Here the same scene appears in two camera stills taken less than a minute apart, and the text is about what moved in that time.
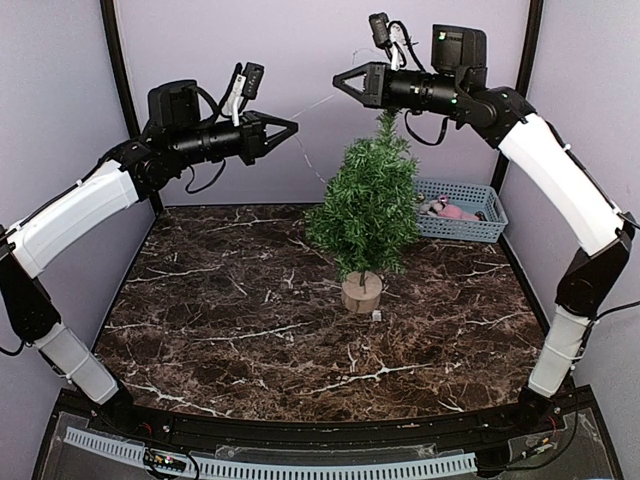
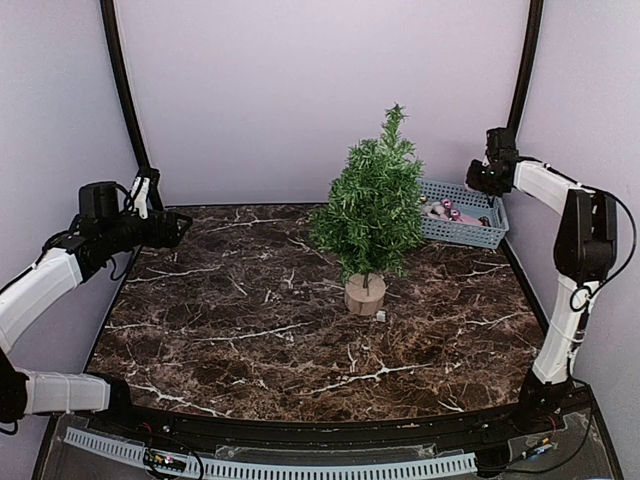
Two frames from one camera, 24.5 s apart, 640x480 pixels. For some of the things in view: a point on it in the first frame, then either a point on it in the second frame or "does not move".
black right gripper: [374, 93] to [472, 180]
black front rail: [492, 424] does not move
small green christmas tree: [368, 214] does not move
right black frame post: [525, 65] does not move
